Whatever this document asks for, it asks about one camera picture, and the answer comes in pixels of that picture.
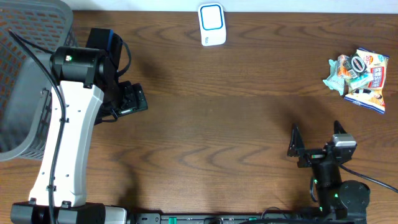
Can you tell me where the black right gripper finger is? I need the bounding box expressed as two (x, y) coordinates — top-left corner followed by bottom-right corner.
(333, 120), (347, 134)
(287, 124), (305, 156)

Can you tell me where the teal tissue pack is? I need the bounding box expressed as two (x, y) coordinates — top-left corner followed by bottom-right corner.
(346, 73), (373, 90)

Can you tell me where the mint green wipes pack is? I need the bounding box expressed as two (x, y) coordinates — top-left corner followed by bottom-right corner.
(323, 59), (345, 96)

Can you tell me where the yellow snack chip bag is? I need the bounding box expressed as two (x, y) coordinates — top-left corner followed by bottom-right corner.
(344, 48), (389, 114)

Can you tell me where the orange tissue pack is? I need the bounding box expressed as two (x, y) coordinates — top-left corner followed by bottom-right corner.
(336, 55), (352, 80)

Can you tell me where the dark green round-label box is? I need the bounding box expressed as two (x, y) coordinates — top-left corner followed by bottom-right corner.
(343, 54), (367, 78)

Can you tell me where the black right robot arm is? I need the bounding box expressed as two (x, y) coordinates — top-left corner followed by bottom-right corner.
(287, 121), (371, 223)

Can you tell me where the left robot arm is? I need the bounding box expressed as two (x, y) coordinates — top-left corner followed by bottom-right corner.
(11, 28), (148, 223)

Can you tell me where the white barcode scanner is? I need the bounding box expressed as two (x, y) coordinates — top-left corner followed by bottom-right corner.
(197, 2), (226, 47)

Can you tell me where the grey plastic mesh basket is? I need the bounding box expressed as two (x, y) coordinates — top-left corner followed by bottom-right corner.
(1, 0), (78, 161)

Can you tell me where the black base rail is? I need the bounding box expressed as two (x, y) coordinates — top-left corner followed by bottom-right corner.
(126, 213), (367, 224)

